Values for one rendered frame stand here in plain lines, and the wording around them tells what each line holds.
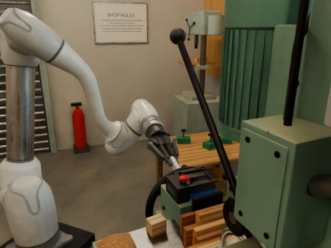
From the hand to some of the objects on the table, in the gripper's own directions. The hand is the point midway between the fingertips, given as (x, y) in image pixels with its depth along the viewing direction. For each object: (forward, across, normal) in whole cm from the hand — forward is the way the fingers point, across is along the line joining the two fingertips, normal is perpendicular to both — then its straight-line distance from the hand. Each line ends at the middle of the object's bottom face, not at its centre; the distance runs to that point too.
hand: (174, 165), depth 107 cm
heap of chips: (+31, -30, -8) cm, 44 cm away
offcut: (+27, -19, -6) cm, 34 cm away
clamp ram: (+27, -5, -7) cm, 28 cm away
